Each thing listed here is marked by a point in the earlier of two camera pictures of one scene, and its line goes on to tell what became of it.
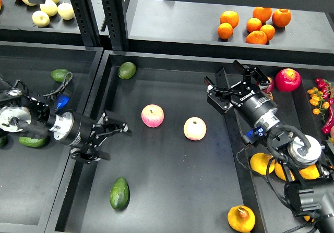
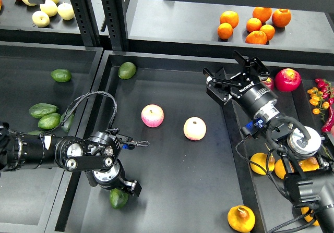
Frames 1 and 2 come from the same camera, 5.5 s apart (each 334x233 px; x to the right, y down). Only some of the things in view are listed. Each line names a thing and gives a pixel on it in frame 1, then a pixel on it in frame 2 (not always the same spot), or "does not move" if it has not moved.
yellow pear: (241, 218) does not move
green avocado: (119, 194) does not move
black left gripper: (72, 129) to (114, 178)
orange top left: (229, 16) does not move
